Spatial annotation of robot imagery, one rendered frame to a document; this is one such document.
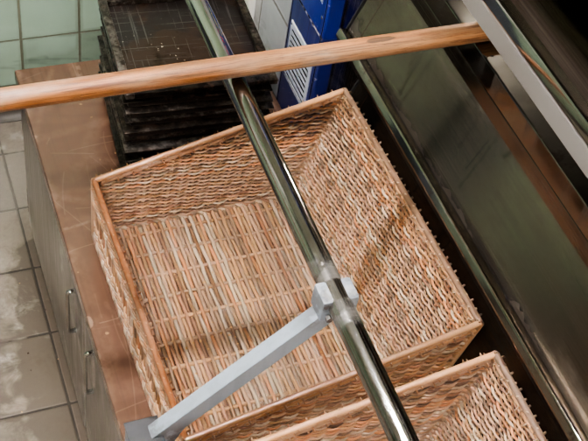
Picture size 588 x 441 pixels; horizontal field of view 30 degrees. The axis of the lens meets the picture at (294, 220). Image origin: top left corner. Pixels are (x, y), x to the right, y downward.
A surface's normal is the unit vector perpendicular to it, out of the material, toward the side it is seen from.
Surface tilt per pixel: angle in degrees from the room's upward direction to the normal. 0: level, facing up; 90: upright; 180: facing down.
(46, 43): 90
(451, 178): 70
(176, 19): 0
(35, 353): 0
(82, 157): 0
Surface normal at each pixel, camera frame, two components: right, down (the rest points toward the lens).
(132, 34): 0.13, -0.66
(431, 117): -0.83, -0.06
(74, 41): 0.34, 0.73
